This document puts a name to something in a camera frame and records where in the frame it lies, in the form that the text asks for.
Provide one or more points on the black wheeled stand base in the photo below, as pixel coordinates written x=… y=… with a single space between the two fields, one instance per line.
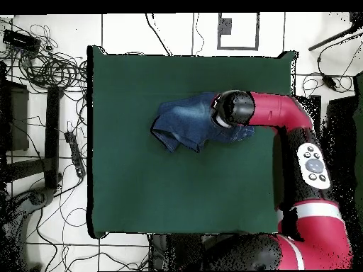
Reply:
x=38 y=198

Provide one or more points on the green cloth sheet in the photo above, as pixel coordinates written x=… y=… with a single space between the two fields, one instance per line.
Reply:
x=359 y=141

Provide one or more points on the black rod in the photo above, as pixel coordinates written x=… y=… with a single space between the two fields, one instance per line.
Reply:
x=326 y=42

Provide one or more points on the black electronics box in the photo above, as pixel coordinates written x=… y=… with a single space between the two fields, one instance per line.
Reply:
x=21 y=41

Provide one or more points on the small grey square patch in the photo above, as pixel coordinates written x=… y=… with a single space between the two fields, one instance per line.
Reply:
x=226 y=27

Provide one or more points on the blue denim jeans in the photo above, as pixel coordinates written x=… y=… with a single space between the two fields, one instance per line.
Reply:
x=184 y=121

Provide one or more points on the dark green table cloth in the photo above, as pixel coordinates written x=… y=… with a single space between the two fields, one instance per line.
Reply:
x=141 y=184

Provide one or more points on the black power strip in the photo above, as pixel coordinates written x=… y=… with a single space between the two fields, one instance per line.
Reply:
x=76 y=154

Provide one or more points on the black power adapter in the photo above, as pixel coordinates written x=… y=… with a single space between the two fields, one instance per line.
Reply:
x=329 y=81

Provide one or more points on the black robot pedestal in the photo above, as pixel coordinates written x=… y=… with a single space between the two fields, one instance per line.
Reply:
x=175 y=252

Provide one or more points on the black upright bar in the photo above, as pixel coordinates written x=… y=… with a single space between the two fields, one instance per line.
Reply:
x=315 y=110
x=52 y=136

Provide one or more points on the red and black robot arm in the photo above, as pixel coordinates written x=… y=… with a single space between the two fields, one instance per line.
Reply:
x=283 y=110

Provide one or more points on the black flat panel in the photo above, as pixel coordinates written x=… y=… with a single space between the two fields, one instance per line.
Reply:
x=17 y=119
x=340 y=127

